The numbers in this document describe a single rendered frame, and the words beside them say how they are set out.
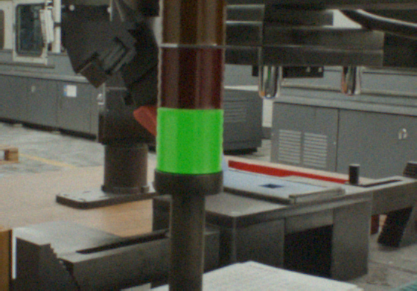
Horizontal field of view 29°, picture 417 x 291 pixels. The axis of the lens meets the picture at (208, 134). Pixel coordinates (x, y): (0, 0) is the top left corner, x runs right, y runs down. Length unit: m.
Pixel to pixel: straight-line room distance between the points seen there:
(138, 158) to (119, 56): 0.34
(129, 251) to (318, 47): 0.26
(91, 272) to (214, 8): 0.21
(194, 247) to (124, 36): 0.39
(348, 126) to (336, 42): 5.62
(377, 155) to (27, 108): 5.29
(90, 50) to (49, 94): 8.97
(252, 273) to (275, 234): 0.08
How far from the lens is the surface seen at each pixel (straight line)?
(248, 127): 8.14
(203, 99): 0.43
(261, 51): 0.65
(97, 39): 0.79
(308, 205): 0.72
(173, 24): 0.43
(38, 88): 9.98
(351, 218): 0.77
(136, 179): 1.12
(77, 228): 0.88
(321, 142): 6.52
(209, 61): 0.43
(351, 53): 0.75
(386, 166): 6.15
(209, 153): 0.44
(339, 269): 0.77
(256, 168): 1.10
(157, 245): 0.59
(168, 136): 0.44
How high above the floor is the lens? 1.12
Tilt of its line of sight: 6 degrees down
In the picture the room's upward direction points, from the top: 2 degrees clockwise
